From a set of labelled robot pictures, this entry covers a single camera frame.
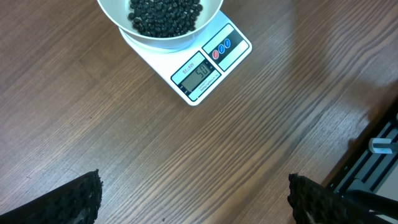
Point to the black beans in bowl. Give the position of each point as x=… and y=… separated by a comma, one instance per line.
x=164, y=18

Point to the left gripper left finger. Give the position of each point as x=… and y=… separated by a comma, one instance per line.
x=77, y=201

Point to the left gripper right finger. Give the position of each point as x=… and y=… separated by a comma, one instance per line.
x=312, y=203

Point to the white digital kitchen scale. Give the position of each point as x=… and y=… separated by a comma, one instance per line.
x=196, y=70

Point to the white bowl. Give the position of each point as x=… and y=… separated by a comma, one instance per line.
x=118, y=10

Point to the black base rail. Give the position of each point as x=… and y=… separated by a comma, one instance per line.
x=368, y=176

